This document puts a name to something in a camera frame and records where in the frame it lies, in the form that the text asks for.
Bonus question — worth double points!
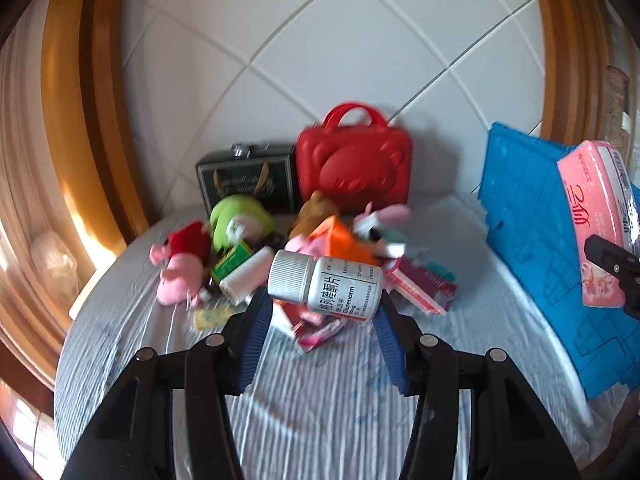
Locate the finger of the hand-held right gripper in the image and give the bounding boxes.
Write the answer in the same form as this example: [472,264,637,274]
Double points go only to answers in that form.
[584,234,640,321]

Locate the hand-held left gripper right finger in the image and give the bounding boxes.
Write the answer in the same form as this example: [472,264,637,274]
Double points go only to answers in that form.
[375,292,583,480]

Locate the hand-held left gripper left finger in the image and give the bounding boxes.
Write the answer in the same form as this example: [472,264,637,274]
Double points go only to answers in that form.
[60,290,273,480]

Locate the pink tissue pack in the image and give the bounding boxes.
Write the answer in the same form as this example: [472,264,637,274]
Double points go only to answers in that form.
[556,140,640,309]

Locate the blue cloth mat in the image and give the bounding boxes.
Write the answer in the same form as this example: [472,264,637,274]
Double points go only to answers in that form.
[477,121,640,402]

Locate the white medicine bottle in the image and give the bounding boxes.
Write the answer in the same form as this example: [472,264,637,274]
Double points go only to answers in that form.
[267,249,385,325]

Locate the cloth covered desktop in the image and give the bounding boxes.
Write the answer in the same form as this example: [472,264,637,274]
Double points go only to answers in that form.
[52,195,596,480]

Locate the yellow packet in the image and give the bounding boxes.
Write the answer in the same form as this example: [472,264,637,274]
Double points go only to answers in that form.
[192,305,236,332]

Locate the red white carton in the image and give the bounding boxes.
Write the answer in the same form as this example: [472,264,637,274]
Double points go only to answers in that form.
[272,300,346,356]

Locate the white tube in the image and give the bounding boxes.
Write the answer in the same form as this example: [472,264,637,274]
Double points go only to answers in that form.
[219,247,276,306]

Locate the red box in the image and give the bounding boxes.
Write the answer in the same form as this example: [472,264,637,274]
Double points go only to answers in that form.
[385,257,458,317]

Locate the green carton box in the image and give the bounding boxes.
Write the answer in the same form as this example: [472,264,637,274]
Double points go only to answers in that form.
[210,241,256,283]

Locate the pink pig plush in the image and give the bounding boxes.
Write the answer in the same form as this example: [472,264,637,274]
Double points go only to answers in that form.
[149,220,213,307]

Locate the orange pouch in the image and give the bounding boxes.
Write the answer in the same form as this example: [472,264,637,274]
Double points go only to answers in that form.
[307,216,383,266]

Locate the green plush toy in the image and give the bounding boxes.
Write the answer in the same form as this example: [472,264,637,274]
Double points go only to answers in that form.
[209,195,276,253]

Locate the pink bunny plush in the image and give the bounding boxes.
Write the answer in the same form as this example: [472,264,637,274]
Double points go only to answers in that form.
[354,202,413,241]

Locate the brown teddy bear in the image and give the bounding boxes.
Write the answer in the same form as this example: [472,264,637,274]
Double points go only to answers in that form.
[289,190,341,241]

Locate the rolled patterned rug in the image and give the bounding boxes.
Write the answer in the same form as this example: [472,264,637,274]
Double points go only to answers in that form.
[605,65,633,156]

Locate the black gift box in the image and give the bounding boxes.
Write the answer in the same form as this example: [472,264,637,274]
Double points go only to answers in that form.
[196,142,298,213]

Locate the red bear suitcase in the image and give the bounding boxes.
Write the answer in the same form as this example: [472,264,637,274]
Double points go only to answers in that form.
[295,102,413,213]

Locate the wooden frame post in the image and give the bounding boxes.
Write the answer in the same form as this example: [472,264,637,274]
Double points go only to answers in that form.
[40,0,151,261]
[527,0,608,146]

